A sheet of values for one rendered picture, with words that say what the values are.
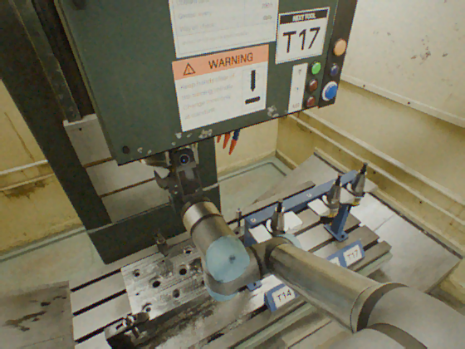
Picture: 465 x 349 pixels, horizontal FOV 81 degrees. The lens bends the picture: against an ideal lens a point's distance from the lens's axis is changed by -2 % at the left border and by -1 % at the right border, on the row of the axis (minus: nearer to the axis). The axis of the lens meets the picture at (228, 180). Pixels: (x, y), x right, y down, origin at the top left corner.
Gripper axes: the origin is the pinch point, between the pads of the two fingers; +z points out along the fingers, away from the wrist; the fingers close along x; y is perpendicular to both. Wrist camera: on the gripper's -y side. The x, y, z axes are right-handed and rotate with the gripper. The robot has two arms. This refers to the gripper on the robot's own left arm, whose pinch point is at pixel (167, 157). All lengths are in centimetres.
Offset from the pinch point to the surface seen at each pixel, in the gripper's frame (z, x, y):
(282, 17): -21.0, 16.6, -32.8
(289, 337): -35, 22, 67
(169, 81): -21.1, -1.9, -26.9
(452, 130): -20, 101, 12
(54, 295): 34, -57, 79
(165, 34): -20.9, -1.5, -32.8
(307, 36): -21.1, 21.9, -29.5
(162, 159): -8.5, -2.9, -5.9
